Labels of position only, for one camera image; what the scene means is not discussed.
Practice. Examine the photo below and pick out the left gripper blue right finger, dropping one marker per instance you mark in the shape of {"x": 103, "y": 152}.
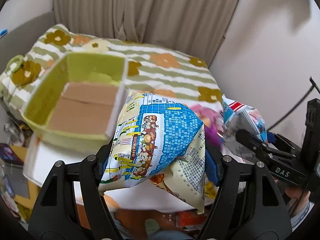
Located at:
{"x": 213, "y": 165}

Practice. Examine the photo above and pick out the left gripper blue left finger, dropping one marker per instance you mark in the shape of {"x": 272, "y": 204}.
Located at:
{"x": 102, "y": 156}

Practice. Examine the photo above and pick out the purple snack bag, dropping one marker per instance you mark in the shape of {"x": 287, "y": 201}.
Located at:
{"x": 213, "y": 124}

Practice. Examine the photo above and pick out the blue cream cartoon snack bag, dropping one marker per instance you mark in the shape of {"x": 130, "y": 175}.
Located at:
{"x": 160, "y": 140}

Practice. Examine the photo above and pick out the light blue noodle snack bag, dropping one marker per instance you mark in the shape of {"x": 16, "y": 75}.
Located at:
{"x": 237, "y": 116}

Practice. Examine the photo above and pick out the person's hand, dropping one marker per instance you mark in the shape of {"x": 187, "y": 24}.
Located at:
{"x": 298, "y": 199}

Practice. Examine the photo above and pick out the red snack bag on floor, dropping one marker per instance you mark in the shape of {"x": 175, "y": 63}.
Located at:
{"x": 190, "y": 220}

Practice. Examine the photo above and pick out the green cardboard box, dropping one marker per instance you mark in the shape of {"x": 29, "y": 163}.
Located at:
{"x": 77, "y": 103}

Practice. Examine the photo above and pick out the white fruit print tablecloth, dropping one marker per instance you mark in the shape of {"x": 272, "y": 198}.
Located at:
{"x": 144, "y": 196}

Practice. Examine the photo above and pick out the green striped floral blanket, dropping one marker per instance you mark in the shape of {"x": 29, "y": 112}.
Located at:
{"x": 153, "y": 69}

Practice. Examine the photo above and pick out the grey headboard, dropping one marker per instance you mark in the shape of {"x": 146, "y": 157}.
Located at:
{"x": 20, "y": 40}

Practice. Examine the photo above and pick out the beige curtain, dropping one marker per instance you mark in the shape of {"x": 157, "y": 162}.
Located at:
{"x": 194, "y": 27}

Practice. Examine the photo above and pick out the green ring toy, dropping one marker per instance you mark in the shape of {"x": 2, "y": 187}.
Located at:
{"x": 15, "y": 62}

